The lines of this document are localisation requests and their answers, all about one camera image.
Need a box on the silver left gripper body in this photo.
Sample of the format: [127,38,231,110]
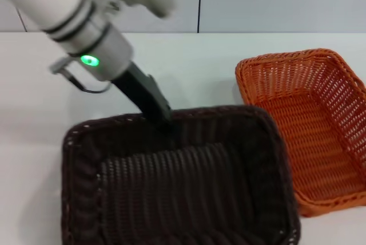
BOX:
[67,26,135,82]

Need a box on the dark brown woven basket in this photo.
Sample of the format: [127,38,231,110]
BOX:
[61,105,303,245]

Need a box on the orange woven basket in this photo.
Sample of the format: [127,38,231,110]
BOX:
[234,47,366,219]

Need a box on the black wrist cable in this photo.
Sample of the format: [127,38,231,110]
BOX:
[66,66,113,94]

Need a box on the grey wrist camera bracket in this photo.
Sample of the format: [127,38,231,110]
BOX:
[49,57,73,74]

